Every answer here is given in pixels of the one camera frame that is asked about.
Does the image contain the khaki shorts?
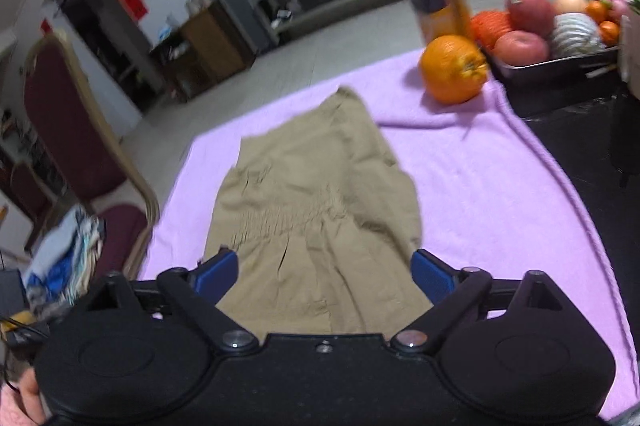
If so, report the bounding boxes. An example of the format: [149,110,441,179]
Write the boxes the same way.
[205,88,431,337]

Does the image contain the stack of folded clothes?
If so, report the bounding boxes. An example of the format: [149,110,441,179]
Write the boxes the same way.
[23,205,105,316]

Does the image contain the pink fleece blanket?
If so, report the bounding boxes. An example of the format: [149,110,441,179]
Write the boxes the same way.
[141,52,639,418]

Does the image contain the large orange fruit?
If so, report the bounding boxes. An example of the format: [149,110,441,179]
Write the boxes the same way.
[419,35,489,105]

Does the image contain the metal fruit tray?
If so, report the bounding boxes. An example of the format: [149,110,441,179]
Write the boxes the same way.
[485,47,620,118]

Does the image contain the brown wooden cabinet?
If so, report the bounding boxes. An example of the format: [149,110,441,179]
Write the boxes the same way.
[150,0,256,103]

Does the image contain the red apple front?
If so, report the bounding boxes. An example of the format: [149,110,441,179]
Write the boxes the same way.
[492,30,550,66]

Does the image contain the red apple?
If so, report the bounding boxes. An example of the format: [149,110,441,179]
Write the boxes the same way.
[492,30,550,66]
[506,0,555,38]

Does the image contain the white wrapped fruit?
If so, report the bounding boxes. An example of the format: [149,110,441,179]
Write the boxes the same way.
[549,12,604,58]

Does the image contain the red apple back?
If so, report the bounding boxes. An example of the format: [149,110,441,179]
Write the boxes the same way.
[506,0,555,38]

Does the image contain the maroon chair with gold frame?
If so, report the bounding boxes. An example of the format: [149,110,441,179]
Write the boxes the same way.
[23,32,160,280]

